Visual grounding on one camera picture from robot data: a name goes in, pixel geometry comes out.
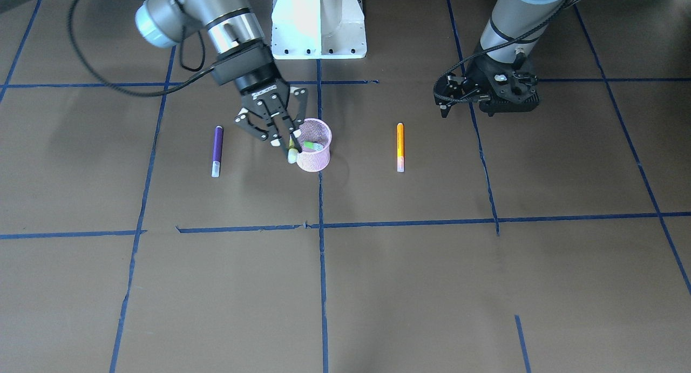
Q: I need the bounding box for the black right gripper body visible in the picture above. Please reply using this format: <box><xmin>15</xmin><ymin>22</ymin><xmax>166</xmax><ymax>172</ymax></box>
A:
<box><xmin>211</xmin><ymin>41</ymin><xmax>290</xmax><ymax>97</ymax></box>

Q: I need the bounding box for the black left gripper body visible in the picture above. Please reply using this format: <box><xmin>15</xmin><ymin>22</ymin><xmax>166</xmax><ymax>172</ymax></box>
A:
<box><xmin>465</xmin><ymin>53</ymin><xmax>540</xmax><ymax>117</ymax></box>

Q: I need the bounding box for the yellow highlighter pen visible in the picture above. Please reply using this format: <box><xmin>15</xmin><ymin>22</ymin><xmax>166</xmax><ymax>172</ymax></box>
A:
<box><xmin>287</xmin><ymin>138</ymin><xmax>300</xmax><ymax>164</ymax></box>

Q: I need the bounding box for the green highlighter pen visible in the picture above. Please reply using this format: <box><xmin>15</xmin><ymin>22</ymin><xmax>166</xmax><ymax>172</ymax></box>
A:
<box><xmin>302</xmin><ymin>141</ymin><xmax>325</xmax><ymax>152</ymax></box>

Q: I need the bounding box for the orange highlighter pen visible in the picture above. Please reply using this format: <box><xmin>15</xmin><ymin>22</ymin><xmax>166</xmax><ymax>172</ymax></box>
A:
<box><xmin>396</xmin><ymin>123</ymin><xmax>405</xmax><ymax>172</ymax></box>

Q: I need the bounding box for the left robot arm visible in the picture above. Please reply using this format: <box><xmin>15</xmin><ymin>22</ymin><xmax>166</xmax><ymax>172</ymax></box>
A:
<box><xmin>462</xmin><ymin>0</ymin><xmax>580</xmax><ymax>117</ymax></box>

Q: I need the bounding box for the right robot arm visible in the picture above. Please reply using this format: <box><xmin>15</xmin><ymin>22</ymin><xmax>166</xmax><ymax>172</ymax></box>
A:
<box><xmin>2</xmin><ymin>0</ymin><xmax>308</xmax><ymax>163</ymax></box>

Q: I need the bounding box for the pink mesh pen holder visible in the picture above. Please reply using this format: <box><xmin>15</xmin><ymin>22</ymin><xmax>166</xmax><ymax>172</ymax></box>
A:
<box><xmin>296</xmin><ymin>118</ymin><xmax>333</xmax><ymax>172</ymax></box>

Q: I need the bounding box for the purple highlighter pen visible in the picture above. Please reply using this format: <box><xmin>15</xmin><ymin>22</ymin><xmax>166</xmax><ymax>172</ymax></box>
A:
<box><xmin>211</xmin><ymin>125</ymin><xmax>224</xmax><ymax>178</ymax></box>

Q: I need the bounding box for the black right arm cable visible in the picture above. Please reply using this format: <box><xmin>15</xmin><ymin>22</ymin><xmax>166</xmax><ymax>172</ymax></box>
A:
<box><xmin>67</xmin><ymin>0</ymin><xmax>216</xmax><ymax>98</ymax></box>

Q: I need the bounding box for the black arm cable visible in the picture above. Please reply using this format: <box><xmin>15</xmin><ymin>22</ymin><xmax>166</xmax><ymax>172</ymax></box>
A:
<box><xmin>433</xmin><ymin>0</ymin><xmax>584</xmax><ymax>104</ymax></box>
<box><xmin>67</xmin><ymin>0</ymin><xmax>216</xmax><ymax>98</ymax></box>

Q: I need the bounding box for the white camera pole with base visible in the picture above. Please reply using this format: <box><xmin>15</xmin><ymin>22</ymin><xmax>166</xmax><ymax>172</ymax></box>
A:
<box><xmin>270</xmin><ymin>0</ymin><xmax>368</xmax><ymax>60</ymax></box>

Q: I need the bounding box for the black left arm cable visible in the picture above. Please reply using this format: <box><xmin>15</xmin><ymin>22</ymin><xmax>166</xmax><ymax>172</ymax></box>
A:
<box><xmin>433</xmin><ymin>0</ymin><xmax>584</xmax><ymax>104</ymax></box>

